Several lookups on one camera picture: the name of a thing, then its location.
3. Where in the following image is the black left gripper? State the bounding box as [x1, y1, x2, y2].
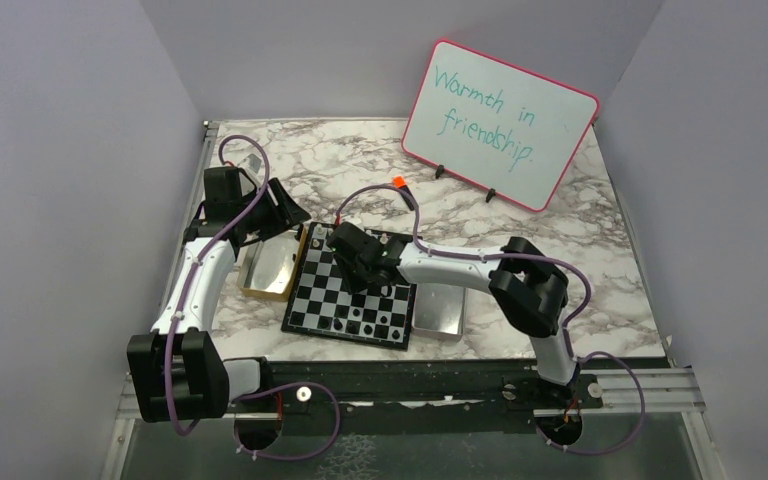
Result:
[235, 177, 311, 240]

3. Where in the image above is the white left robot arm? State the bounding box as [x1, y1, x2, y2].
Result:
[126, 167, 311, 423]

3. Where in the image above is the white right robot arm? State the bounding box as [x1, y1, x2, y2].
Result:
[325, 222, 579, 407]

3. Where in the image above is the black white chess board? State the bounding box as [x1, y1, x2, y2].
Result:
[281, 222, 417, 351]

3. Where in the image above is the gold tin box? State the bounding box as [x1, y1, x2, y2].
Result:
[236, 226, 306, 301]

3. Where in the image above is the orange black highlighter marker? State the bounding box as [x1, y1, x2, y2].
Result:
[392, 176, 417, 212]

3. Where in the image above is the silver tin lid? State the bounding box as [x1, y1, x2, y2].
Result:
[412, 283, 467, 342]

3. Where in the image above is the pink framed whiteboard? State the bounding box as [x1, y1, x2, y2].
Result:
[401, 39, 600, 212]

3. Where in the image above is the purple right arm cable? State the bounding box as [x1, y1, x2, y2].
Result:
[334, 184, 647, 457]

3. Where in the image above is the aluminium side rail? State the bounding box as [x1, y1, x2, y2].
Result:
[158, 120, 221, 316]

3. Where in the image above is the black mounting base rail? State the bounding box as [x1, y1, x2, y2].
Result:
[138, 357, 670, 439]

